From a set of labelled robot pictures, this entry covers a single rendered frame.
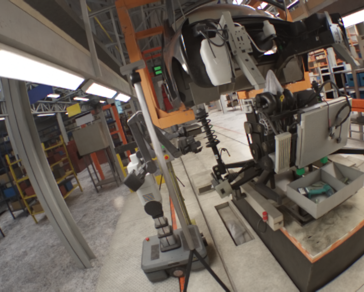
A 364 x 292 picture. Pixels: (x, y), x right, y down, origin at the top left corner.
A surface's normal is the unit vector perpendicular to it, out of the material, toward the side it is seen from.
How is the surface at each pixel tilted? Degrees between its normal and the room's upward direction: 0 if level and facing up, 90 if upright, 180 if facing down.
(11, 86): 90
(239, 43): 90
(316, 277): 90
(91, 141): 90
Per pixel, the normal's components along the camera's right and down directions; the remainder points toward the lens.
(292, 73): 0.10, 0.18
